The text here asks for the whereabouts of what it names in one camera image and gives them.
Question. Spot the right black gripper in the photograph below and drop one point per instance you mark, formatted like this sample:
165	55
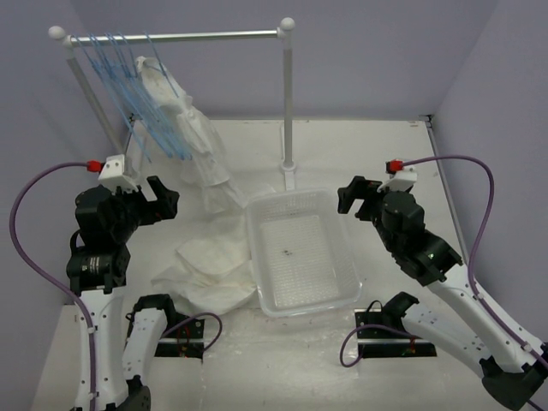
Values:
359	186

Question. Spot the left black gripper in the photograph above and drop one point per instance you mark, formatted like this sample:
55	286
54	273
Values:
163	207

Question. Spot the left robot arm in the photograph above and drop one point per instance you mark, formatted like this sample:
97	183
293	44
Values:
113	366

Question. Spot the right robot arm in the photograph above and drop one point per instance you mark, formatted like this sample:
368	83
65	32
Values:
510	362

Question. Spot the white ruffled skirt left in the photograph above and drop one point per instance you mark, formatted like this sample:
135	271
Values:
208	169

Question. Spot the white plastic basket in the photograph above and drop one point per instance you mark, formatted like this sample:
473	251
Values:
301	258

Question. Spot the white metal clothes rack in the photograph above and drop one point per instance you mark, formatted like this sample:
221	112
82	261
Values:
283	32

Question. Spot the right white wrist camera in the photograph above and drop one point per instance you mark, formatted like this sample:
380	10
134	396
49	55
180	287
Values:
401	177

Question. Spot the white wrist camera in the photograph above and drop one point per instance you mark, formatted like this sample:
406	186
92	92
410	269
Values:
116	173
401	177

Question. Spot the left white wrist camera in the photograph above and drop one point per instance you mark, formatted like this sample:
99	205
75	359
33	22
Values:
116	173

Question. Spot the blue wire hanger with skirt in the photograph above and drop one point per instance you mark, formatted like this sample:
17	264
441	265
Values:
171	101

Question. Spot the blue wire hanger bundle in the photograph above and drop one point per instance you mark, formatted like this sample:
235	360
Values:
112	59

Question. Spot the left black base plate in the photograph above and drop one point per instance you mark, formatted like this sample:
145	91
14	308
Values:
185	342

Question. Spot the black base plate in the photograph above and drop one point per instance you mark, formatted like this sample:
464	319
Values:
185	342
377	343

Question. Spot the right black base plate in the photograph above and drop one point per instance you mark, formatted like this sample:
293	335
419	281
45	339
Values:
377	343

